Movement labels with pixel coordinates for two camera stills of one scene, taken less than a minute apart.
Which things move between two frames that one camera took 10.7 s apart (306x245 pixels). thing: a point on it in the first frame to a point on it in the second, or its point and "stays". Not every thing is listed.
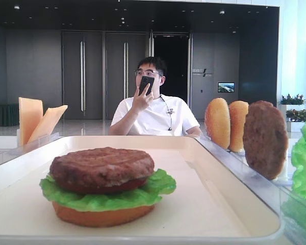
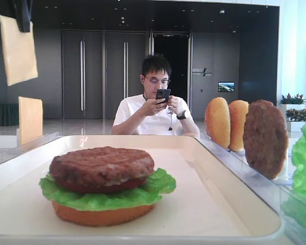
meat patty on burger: (100, 167) stays
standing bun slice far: (218, 122) stays
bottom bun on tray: (95, 219) stays
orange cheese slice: (48, 123) to (19, 51)
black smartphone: (145, 80) to (163, 94)
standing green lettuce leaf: (303, 155) stays
